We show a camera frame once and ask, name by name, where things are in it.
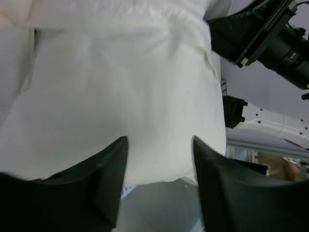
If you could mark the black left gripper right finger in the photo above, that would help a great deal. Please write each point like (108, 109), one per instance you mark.
(234, 198)

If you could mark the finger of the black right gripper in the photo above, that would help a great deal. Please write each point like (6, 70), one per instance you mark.
(231, 34)

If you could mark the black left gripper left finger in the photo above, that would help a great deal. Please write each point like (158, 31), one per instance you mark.
(83, 198)

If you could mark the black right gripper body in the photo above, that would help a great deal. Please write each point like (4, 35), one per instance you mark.
(278, 13)

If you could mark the white pillow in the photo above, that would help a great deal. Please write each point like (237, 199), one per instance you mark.
(154, 87)

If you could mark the grey pillowcase with cream frill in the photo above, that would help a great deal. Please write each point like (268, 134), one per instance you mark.
(186, 16)

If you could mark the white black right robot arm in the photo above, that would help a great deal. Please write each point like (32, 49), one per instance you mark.
(266, 89)

